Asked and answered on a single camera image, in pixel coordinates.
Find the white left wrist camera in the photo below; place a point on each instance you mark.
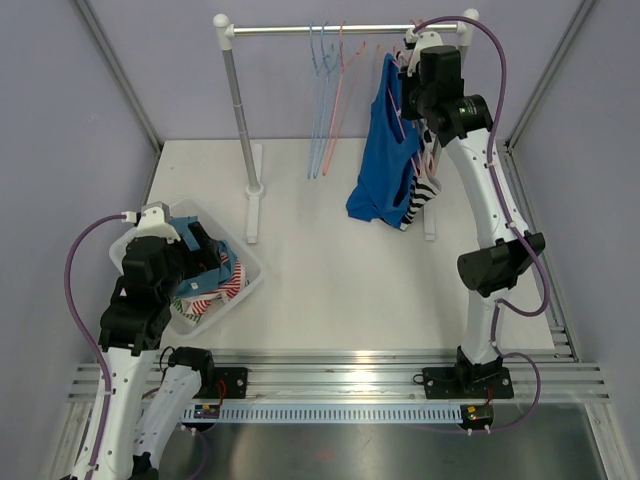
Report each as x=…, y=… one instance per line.
x=152, y=220

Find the grey-blue tank top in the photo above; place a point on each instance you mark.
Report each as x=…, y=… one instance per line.
x=181, y=226

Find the green striped tank top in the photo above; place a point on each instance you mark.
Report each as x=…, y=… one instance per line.
x=187, y=310

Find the light blue hanger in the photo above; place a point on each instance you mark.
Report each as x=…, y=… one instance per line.
x=332, y=58
x=320, y=85

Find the red striped tank top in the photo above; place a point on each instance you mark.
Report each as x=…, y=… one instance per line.
x=216, y=287

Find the pink hanger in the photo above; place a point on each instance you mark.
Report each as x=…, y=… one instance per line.
x=428, y=163
x=342, y=98
x=399, y=60

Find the white slotted cable duct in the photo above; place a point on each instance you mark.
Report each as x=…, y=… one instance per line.
x=325, y=413

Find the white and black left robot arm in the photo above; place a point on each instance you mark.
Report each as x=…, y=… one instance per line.
x=125, y=440

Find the white plastic basket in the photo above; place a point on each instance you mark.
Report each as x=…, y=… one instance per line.
x=147, y=313

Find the aluminium mounting rail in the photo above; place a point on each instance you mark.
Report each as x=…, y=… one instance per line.
x=388, y=376

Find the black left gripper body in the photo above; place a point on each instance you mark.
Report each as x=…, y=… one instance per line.
x=181, y=262

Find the black and white striped top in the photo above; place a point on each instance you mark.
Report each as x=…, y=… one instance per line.
x=422, y=190

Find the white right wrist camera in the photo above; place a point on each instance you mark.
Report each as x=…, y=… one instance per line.
x=416, y=42

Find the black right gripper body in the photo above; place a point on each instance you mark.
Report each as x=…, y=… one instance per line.
x=419, y=98

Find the bright blue tank top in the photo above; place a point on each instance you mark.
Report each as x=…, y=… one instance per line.
x=388, y=161

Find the silver and white clothes rack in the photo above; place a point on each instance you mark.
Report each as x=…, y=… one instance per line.
x=252, y=154

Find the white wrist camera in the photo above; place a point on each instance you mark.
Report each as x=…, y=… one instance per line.
x=416, y=42
x=152, y=220

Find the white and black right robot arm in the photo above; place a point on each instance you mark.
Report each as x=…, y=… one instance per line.
x=506, y=249

